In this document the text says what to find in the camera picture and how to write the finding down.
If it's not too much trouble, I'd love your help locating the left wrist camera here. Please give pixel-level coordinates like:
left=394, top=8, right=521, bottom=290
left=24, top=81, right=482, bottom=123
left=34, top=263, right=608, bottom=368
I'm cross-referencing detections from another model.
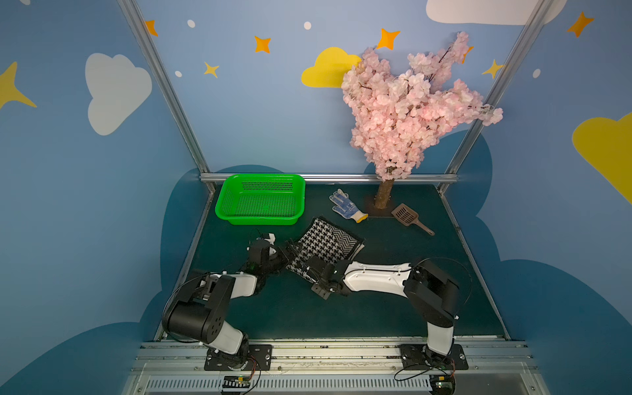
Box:
left=260, top=233, right=276, bottom=245

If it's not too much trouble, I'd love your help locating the aluminium back frame bar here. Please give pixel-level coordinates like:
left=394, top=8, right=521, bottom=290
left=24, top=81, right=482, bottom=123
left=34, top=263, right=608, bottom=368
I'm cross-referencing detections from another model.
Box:
left=200, top=173, right=459, bottom=184

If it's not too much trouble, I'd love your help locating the black white patterned scarf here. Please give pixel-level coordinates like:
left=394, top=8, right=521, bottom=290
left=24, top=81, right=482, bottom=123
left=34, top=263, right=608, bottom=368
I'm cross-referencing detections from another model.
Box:
left=286, top=217, right=365, bottom=283

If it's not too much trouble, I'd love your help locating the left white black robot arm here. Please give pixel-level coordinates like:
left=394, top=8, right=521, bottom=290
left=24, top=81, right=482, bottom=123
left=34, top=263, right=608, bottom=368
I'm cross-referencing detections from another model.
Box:
left=161, top=238, right=298, bottom=370

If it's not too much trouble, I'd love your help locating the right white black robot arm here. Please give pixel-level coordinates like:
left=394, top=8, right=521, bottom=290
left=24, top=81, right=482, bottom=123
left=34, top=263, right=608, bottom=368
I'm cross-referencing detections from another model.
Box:
left=299, top=256, right=460, bottom=362

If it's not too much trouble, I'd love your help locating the pink artificial blossom tree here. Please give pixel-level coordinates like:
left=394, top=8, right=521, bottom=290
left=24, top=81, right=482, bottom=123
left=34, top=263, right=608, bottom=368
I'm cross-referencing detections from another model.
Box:
left=342, top=31, right=503, bottom=210

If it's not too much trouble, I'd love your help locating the white blue work glove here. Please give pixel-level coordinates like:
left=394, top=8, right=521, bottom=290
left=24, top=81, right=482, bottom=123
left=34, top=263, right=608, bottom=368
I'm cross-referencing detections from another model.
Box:
left=329, top=189, right=368, bottom=223

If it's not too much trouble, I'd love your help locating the brown plastic slotted scoop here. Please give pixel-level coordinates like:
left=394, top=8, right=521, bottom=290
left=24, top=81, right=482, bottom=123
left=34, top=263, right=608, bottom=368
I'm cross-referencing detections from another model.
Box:
left=391, top=203, right=435, bottom=236

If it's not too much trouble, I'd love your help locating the aluminium front rail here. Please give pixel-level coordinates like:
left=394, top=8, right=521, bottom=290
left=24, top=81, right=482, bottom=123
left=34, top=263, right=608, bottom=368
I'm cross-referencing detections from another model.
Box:
left=123, top=336, right=549, bottom=394

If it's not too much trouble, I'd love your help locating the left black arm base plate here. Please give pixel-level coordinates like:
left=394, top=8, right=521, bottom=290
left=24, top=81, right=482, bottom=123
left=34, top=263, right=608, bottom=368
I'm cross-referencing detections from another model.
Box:
left=203, top=344, right=273, bottom=371

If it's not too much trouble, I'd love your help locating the green plastic basket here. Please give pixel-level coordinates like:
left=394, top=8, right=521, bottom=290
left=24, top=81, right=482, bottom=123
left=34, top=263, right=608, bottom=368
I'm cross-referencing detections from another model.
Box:
left=215, top=174, right=306, bottom=225

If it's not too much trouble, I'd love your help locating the right aluminium frame post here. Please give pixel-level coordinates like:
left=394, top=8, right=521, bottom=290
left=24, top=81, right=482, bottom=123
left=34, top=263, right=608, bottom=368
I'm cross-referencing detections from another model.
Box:
left=446, top=0, right=555, bottom=177

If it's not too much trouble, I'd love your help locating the left aluminium frame post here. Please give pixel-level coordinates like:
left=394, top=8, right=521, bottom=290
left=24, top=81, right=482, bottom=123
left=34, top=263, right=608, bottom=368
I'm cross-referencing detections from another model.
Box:
left=118, top=0, right=210, bottom=174

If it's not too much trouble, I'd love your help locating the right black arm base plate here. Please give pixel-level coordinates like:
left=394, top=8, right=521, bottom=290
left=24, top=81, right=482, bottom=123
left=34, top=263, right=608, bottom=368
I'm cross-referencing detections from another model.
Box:
left=399, top=343, right=469, bottom=370

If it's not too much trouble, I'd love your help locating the aluminium frame post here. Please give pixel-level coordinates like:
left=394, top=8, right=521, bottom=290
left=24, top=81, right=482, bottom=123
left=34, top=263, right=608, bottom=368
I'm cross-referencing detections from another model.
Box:
left=118, top=0, right=210, bottom=174
left=446, top=0, right=555, bottom=177

